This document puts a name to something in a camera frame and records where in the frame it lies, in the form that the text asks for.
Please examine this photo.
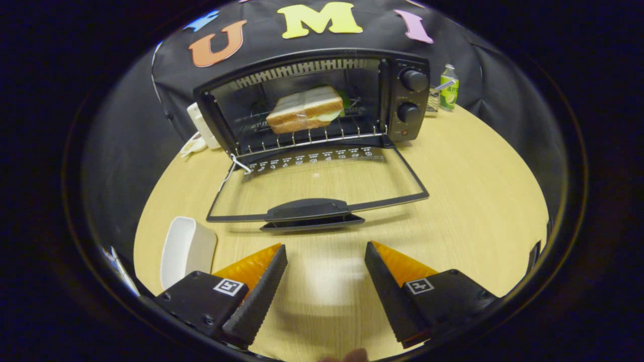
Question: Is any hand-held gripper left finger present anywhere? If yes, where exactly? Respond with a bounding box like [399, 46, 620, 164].
[153, 244, 288, 349]

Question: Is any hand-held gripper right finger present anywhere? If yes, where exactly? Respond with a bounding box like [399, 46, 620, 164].
[365, 241, 500, 349]

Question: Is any black toaster oven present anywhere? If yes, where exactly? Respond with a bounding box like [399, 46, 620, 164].
[194, 48, 431, 233]

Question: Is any sandwich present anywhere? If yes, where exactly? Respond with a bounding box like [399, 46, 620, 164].
[266, 85, 346, 135]

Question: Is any white rectangular tray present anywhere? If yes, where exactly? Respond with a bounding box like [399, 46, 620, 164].
[160, 216, 218, 291]

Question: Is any black chair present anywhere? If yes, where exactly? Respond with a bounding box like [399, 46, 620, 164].
[526, 240, 543, 275]

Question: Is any white power strip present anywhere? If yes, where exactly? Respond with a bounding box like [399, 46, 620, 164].
[187, 102, 222, 150]

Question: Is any clear plastic packet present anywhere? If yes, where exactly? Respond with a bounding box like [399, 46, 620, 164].
[426, 87, 444, 114]

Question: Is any clear bottle with green label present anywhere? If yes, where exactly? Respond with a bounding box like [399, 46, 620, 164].
[440, 64, 460, 112]

